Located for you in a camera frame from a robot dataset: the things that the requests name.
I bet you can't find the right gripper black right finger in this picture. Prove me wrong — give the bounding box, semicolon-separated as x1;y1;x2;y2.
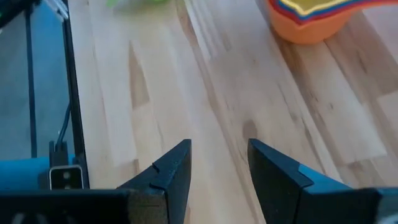
248;138;352;224

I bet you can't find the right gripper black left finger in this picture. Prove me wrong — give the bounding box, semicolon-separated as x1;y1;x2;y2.
118;139;192;224

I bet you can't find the orange measuring cup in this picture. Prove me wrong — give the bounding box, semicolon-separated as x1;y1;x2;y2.
266;0;398;45

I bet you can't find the red measuring cup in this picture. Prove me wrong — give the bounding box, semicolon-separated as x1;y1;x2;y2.
269;0;398;26

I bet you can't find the blue measuring cup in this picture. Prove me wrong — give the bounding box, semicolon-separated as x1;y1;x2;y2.
273;0;377;21

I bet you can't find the yellow measuring cup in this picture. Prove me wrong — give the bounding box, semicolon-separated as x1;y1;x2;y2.
279;0;358;16

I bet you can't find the green measuring cup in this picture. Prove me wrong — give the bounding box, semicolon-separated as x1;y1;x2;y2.
105;0;170;9

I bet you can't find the silver metal bracket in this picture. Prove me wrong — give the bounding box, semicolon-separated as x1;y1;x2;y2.
49;164;85;190

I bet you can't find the black cable under table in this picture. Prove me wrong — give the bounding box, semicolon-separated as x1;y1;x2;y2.
57;102;72;147

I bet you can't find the black aluminium table frame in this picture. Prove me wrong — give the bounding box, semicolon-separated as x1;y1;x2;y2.
60;0;91;190

